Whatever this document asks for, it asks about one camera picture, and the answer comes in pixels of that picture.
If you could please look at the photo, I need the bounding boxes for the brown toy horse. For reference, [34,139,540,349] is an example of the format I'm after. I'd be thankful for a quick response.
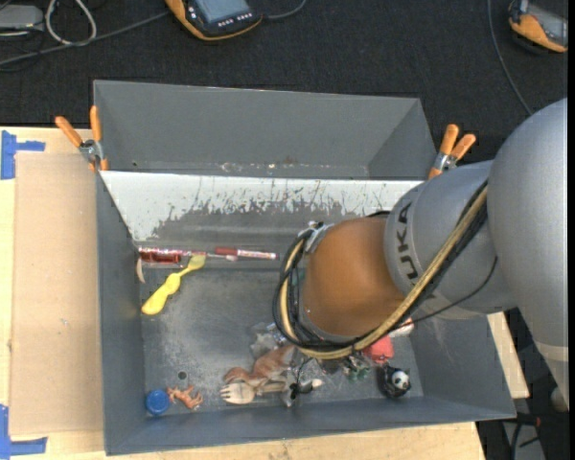
[222,344,299,388]

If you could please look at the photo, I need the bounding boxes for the red toy block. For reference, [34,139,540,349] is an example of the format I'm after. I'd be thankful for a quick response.
[362,334,396,365]

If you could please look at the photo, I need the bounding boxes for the tan plastic fork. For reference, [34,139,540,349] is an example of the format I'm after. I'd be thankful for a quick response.
[218,380,289,405]

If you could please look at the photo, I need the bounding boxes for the clear crumpled plastic piece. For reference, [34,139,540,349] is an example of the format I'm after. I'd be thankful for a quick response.
[249,322,288,358]

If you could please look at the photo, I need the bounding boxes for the black and white panda toy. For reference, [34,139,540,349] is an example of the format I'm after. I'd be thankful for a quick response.
[376,363,412,400]

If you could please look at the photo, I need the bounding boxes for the small orange toy animal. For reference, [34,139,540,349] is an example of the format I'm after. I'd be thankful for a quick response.
[167,384,205,411]

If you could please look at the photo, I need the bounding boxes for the grey metal bin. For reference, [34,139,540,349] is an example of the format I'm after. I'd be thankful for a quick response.
[92,80,518,455]

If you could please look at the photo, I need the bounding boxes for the blue bottle cap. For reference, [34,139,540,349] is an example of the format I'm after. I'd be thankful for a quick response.
[145,388,172,417]

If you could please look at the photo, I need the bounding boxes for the red and white pen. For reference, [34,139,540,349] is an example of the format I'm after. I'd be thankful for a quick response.
[214,246,280,262]

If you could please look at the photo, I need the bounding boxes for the yellow plastic spoon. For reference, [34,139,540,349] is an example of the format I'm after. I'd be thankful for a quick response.
[140,254,207,316]

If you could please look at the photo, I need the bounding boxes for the red foil packet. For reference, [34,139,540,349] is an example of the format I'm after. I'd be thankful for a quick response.
[138,247,182,265]

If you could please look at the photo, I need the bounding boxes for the brown cardboard board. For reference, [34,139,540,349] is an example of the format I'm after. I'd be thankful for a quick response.
[8,152,104,438]

